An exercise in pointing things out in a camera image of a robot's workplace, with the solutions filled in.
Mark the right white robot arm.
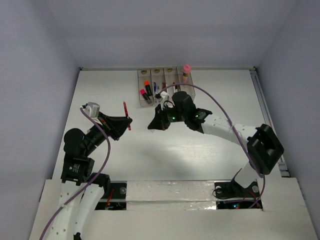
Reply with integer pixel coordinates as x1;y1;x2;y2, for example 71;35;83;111
147;91;284;200

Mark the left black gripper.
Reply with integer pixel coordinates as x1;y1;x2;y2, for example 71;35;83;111
84;110;133;154

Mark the pink highlighter marker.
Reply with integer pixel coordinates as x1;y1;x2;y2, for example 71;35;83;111
140;89;152;105

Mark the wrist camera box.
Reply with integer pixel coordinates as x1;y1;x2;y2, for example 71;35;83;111
79;102;100;119
154;91;169;110

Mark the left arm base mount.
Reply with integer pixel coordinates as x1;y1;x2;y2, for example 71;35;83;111
95;181;127;211

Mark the blue gel pen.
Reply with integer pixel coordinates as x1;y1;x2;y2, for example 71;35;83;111
153;82;157;92

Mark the red slim pen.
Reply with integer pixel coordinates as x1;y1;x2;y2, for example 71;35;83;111
123;101;132;131

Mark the clear four-compartment organizer tray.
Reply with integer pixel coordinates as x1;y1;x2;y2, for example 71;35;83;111
137;66;196;107

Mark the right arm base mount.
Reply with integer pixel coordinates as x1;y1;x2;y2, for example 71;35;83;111
212;180;263;210

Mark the orange highlighter marker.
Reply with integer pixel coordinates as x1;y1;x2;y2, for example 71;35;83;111
144;80;153;96

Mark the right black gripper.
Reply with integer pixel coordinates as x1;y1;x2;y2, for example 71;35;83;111
148;102;187;131

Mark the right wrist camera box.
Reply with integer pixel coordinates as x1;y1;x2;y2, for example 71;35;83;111
154;91;169;110

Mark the pink-capped glue stick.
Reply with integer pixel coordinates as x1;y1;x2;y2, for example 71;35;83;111
182;64;191;83

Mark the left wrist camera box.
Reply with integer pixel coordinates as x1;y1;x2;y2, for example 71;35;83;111
79;102;100;119

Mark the aluminium side rail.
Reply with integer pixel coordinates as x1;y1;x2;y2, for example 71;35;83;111
249;67;291;178

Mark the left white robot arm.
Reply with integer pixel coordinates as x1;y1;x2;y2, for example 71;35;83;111
39;112;133;240

